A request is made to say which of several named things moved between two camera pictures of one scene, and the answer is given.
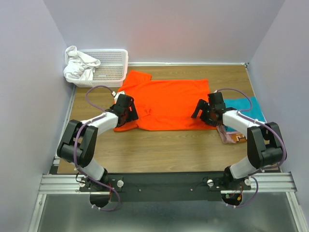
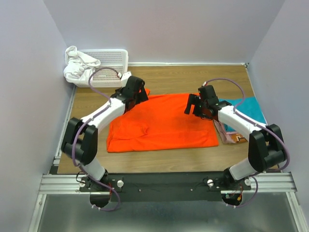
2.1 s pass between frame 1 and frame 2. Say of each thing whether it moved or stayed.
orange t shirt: moved
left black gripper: moved
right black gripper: moved
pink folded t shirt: stayed
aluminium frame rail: stayed
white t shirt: stayed
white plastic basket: stayed
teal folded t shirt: stayed
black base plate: stayed
